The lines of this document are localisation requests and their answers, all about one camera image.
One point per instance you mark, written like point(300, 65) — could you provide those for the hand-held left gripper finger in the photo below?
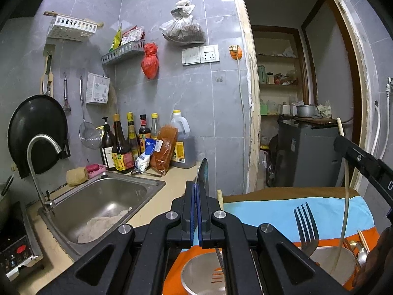
point(192, 218)
point(199, 221)

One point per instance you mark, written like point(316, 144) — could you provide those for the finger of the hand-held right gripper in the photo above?
point(357, 157)

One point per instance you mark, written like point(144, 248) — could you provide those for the pale wooden chopstick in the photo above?
point(219, 196)
point(339, 126)

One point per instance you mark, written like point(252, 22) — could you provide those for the grey slotted utensil holder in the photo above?
point(199, 270)

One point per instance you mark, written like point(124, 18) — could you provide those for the round metal cup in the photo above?
point(325, 261)

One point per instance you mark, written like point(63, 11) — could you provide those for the grey cabinet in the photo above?
point(307, 153)

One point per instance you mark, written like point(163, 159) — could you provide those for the wooden board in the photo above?
point(319, 120)

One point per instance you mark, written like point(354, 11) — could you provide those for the brown wooden chopstick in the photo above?
point(360, 237)
point(364, 239)

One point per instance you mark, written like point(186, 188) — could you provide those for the crumpled plastic bag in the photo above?
point(324, 109)

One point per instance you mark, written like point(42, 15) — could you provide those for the blue orange brown tablecloth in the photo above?
point(261, 209)

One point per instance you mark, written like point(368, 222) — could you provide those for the metal spoon on counter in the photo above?
point(144, 173)

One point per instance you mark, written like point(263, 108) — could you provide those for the large oil jug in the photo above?
point(184, 150)

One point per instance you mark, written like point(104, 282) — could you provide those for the brass coloured spoon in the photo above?
point(351, 245)

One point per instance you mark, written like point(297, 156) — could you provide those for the metal pot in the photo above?
point(305, 109)

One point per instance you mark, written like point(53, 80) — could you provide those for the orange red packet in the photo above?
point(164, 150)

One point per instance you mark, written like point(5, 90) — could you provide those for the small metal spoon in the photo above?
point(363, 256)

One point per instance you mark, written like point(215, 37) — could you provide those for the blue white packet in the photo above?
point(145, 156)

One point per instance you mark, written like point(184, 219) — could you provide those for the metal water valve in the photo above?
point(389, 86)

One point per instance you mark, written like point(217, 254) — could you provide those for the metal fork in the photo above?
point(305, 224)

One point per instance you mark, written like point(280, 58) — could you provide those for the plastic bags on floor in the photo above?
point(264, 166)

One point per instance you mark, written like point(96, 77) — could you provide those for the stainless steel sink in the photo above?
point(101, 202)

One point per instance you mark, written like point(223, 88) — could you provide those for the red labelled black bottle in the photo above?
point(143, 135)

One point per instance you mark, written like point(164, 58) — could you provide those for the clear yellow capped bottle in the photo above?
point(155, 129)

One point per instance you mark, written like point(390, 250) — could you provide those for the large soy sauce bottle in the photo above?
point(120, 150)

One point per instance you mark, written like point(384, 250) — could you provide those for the yellow capped dark bottle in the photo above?
point(132, 138)

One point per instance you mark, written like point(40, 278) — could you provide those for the red snack packets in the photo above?
point(285, 80)

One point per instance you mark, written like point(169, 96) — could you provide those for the dark pump bottle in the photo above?
point(107, 150)

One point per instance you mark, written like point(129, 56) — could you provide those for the pink soap dish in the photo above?
point(95, 169)

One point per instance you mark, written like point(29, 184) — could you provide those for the small jar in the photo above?
point(270, 78)

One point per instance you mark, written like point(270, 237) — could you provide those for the tan loofah sponge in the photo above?
point(76, 176)

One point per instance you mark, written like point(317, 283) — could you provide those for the green bottle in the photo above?
point(262, 74)

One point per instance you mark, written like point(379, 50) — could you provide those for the yellow container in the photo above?
point(99, 128)

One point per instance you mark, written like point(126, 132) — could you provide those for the orange hook with plug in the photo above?
point(235, 52)

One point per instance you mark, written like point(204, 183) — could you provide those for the red plastic bag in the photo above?
point(149, 61)

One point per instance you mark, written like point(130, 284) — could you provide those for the curved metal faucet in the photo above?
point(33, 159)

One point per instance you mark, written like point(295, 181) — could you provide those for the induction cooker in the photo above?
point(18, 245)

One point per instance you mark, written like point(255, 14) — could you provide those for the black wok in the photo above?
point(36, 132)

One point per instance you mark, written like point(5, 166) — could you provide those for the clear bag of dried goods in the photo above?
point(182, 27)

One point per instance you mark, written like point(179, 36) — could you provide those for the red white packets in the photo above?
point(132, 35)

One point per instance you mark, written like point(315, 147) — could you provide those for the yellow green packet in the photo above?
point(116, 38)

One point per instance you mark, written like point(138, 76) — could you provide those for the hanging wooden spatula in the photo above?
point(46, 86)

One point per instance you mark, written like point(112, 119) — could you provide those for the hanging kitchen knife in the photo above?
point(48, 58)

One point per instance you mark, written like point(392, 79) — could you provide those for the wooden wall shelf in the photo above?
point(278, 67)

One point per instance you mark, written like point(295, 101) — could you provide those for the white wooden door frame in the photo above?
point(251, 98)

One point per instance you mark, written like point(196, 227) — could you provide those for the clear wall hook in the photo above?
point(218, 79)

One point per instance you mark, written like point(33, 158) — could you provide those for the white wall box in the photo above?
point(97, 87)

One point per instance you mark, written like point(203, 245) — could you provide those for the grey plastic wall shelf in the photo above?
point(122, 52)

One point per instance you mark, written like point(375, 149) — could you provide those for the white plastic wall basket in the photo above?
point(72, 27)

